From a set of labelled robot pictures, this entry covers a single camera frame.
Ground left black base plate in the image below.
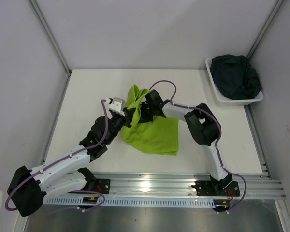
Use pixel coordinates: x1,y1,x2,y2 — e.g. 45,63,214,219
82,179,111,195

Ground lime green shorts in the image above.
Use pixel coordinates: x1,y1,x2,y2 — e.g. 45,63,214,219
120,85,179,156

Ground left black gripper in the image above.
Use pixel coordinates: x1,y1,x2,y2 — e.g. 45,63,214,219
105,106,136,145

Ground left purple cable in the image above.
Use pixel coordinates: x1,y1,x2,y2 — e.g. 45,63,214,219
4,98,112,215

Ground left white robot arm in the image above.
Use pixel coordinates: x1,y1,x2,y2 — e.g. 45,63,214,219
5,108,134,217

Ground dark green shorts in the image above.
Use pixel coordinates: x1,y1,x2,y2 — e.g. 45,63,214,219
210,54,262,100

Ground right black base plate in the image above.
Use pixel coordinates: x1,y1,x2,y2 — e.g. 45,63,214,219
191,180,241,197

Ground right aluminium frame post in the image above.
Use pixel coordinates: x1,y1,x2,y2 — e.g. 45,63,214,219
247,0,287,60

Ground aluminium mounting rail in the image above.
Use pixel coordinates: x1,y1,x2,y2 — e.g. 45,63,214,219
94,172,286,199

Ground aluminium frame post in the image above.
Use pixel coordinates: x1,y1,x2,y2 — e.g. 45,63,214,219
27,0,71,75
247,0,287,60

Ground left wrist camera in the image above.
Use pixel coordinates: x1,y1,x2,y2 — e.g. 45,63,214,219
106,97,125,116

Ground left aluminium frame post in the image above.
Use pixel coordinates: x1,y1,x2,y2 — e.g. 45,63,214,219
27,0,71,75

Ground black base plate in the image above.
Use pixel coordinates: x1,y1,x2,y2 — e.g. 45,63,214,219
191,180,241,197
82,179,111,195

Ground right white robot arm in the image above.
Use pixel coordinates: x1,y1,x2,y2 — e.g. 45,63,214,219
141,90,232,195

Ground white plastic basket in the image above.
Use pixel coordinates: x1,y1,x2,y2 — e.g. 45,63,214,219
205,58,263,106

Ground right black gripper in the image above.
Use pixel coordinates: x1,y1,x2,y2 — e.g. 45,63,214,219
136,101,156,123

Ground purple cable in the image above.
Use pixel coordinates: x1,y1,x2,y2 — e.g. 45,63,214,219
4,98,112,215
149,80,247,215

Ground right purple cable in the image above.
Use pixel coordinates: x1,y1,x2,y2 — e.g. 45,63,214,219
149,80,247,215

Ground perforated cable tray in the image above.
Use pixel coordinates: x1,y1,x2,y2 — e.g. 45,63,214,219
45,196,215,208

